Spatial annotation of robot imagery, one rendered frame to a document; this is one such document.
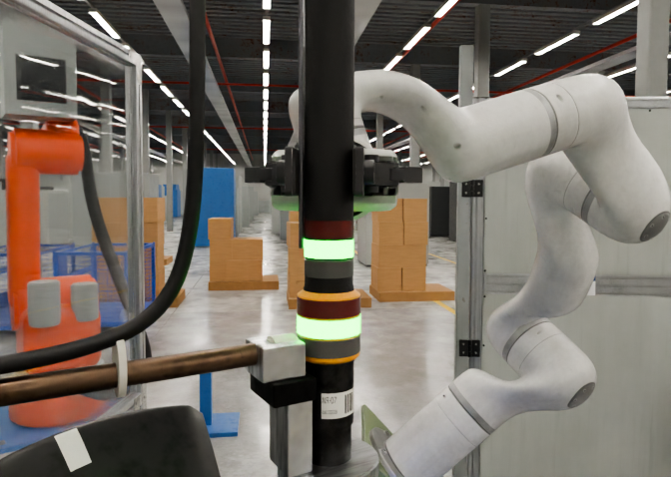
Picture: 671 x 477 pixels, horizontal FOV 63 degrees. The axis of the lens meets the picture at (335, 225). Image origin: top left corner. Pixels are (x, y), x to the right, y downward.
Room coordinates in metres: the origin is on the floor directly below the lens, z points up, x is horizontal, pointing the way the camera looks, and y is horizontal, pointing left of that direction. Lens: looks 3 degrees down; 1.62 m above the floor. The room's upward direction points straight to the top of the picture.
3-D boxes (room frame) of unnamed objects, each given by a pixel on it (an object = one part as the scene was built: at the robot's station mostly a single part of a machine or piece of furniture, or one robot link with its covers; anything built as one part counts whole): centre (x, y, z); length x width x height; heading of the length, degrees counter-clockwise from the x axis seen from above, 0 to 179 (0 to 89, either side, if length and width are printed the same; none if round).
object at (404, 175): (0.44, -0.03, 1.63); 0.08 x 0.06 x 0.01; 55
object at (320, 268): (0.37, 0.00, 1.57); 0.03 x 0.03 x 0.01
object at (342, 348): (0.37, 0.00, 1.52); 0.04 x 0.04 x 0.01
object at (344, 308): (0.37, 0.00, 1.54); 0.04 x 0.04 x 0.01
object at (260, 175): (0.44, 0.04, 1.63); 0.08 x 0.06 x 0.01; 116
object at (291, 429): (0.37, 0.01, 1.47); 0.09 x 0.07 x 0.10; 121
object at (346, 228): (0.37, 0.00, 1.59); 0.03 x 0.03 x 0.01
